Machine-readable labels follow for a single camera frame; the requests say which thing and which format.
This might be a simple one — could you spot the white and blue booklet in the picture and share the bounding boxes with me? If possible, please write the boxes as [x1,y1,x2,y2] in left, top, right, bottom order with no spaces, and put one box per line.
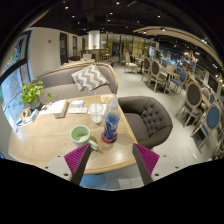
[67,99,89,115]

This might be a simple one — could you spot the clear blue-labelled water bottle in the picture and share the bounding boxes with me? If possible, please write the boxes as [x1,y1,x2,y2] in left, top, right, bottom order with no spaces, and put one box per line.
[102,96,122,143]

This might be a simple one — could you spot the grey tufted armchair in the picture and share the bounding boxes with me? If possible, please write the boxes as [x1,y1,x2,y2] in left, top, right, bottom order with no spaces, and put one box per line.
[117,95,175,150]

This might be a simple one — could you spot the light blue tissue pack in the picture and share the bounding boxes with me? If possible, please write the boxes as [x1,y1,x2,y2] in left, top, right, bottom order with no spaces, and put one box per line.
[28,108,40,123]

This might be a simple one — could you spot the group of dining chairs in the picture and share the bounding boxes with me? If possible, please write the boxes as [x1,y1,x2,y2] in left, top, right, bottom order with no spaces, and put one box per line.
[121,49,224,152]

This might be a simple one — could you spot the light green mug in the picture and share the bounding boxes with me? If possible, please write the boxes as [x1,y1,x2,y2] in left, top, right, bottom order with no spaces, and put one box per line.
[69,124,100,152]

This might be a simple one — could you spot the group of ceiling lights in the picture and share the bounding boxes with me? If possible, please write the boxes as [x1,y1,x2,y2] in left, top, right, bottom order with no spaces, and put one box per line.
[62,0,208,45]

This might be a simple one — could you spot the green potted plant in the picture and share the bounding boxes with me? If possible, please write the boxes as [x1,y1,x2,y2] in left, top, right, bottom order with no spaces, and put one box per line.
[18,77,53,110]

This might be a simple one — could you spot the clear plastic cup with straw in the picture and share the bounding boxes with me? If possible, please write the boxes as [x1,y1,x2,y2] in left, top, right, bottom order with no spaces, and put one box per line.
[87,91,105,125]

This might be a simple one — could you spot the white round column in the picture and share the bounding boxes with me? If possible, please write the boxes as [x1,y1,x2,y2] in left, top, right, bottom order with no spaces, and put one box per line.
[87,30,101,51]

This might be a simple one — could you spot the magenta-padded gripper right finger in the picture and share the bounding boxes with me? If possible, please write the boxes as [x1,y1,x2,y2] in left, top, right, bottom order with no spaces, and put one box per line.
[132,143,183,186]

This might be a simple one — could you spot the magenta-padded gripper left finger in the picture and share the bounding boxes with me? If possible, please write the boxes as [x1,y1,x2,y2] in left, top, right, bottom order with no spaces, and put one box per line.
[43,143,92,186]

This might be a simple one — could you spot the white paper leaflets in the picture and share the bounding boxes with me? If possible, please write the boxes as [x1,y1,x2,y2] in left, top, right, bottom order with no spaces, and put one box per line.
[38,101,56,116]

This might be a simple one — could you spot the black-framed decorated window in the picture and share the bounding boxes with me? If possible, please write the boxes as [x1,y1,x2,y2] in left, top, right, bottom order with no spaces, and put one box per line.
[0,31,33,130]

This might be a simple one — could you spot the grey white chevron cushion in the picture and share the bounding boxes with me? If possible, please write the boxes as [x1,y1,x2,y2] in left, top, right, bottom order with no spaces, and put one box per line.
[70,63,110,93]

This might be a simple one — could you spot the grey wood-framed sofa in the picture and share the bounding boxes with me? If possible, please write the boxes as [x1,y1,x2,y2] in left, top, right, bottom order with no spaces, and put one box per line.
[32,60,120,105]

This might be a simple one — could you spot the yellow card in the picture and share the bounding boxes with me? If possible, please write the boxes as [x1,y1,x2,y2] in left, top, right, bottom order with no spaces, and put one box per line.
[100,94,114,104]

